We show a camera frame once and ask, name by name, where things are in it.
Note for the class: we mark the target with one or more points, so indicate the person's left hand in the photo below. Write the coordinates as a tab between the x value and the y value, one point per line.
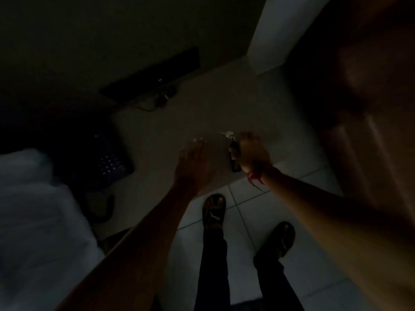
193	168

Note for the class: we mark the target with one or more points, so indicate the person's right hand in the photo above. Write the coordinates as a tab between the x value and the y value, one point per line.
254	155

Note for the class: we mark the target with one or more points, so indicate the person's left fingers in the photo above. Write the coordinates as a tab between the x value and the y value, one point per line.
196	146

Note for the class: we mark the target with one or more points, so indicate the person's right fingers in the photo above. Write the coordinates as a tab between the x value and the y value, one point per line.
241	148

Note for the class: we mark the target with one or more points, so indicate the black key fob with keys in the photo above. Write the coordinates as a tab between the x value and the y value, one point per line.
234	157

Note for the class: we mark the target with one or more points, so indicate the person's left forearm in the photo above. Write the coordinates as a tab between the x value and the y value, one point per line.
129	255

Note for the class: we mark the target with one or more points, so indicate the person's right forearm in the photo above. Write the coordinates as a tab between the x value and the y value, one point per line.
340	223

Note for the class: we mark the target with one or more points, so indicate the red wrist thread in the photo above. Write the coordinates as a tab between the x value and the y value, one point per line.
254	178

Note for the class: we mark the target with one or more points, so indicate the black slide sandal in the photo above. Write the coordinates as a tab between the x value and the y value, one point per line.
279	239
214	212

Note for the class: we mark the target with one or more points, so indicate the black power strip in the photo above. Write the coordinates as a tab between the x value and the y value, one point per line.
152	77

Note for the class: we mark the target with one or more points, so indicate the person's black trouser leg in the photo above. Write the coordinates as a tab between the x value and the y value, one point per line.
275	285
212	272

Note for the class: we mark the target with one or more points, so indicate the brown wooden door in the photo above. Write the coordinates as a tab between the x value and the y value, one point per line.
363	93

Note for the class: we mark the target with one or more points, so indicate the white bed sheet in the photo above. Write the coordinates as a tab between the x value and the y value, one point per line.
35	236

